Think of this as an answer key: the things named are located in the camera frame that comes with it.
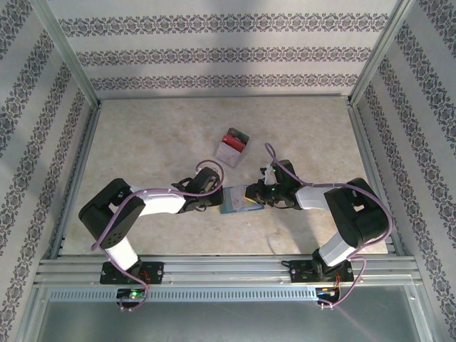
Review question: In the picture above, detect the red cards stack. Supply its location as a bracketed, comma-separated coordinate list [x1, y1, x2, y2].
[220, 133, 247, 152]

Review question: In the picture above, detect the red and white box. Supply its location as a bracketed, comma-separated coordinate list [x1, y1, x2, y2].
[212, 126, 251, 169]

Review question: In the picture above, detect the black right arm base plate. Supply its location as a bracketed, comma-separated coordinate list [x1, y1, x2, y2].
[289, 259, 354, 285]

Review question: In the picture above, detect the aluminium frame crossbar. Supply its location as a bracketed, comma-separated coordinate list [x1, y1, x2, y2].
[96, 92, 353, 102]

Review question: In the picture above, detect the grey metal sheet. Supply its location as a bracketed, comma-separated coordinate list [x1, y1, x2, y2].
[21, 286, 439, 342]

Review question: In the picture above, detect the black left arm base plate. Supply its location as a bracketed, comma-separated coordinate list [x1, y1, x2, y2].
[100, 261, 165, 286]

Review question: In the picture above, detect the pale floral card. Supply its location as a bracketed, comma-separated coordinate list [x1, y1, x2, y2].
[227, 185, 256, 212]
[212, 141, 243, 168]

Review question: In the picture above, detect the black card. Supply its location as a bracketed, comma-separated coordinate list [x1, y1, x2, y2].
[227, 126, 251, 143]

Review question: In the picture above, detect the controller board with orange wires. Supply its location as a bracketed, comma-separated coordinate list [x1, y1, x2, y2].
[316, 286, 340, 299]

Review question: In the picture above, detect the blue card holder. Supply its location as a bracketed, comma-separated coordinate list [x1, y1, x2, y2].
[219, 184, 264, 215]

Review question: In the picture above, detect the controller board with green light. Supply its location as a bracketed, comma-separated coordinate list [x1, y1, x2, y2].
[116, 288, 147, 301]

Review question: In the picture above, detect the aluminium mounting rail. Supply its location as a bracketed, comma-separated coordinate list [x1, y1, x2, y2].
[34, 253, 423, 288]

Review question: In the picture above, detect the aluminium table side rail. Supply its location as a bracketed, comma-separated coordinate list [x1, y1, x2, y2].
[48, 101, 105, 260]
[346, 101, 407, 257]

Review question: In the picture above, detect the aluminium frame post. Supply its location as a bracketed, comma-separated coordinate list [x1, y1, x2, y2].
[346, 0, 418, 108]
[31, 0, 104, 108]

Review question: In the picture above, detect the grey slotted cable duct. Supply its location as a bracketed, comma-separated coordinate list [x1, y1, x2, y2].
[47, 286, 318, 304]

